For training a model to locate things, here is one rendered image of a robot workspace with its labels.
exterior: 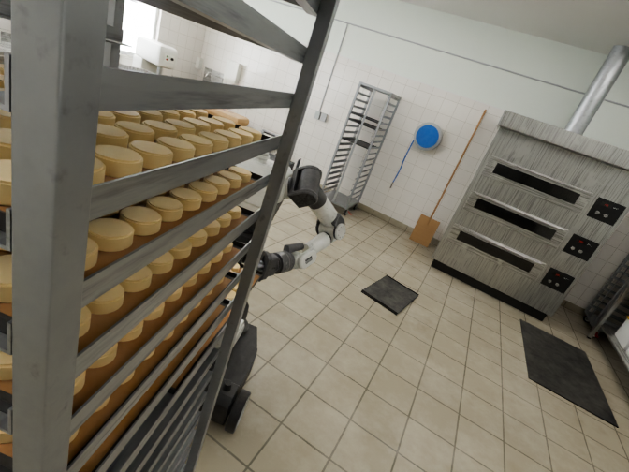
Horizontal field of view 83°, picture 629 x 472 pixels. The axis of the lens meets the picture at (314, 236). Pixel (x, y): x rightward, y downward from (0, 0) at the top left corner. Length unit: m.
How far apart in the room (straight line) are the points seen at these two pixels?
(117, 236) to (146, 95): 0.18
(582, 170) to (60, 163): 4.66
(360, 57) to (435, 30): 1.10
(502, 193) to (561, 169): 0.60
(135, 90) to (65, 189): 0.11
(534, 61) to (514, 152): 1.50
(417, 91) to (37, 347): 5.67
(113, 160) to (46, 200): 0.17
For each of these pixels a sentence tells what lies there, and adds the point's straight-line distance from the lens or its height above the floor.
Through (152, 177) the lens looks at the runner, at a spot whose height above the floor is 1.51.
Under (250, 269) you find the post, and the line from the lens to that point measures 0.93.
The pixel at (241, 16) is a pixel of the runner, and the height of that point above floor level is 1.68.
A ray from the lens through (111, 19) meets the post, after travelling 1.00.
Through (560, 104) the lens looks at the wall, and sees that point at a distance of 5.72.
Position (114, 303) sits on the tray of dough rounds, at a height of 1.33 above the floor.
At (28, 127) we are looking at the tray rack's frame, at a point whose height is 1.57.
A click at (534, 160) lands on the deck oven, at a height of 1.64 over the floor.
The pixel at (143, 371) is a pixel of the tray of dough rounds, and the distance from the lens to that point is 0.70.
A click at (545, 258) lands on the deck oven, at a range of 4.86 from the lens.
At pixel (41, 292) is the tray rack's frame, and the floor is 1.46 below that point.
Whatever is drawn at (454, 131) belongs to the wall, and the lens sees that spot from 5.69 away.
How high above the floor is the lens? 1.65
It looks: 22 degrees down
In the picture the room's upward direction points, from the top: 20 degrees clockwise
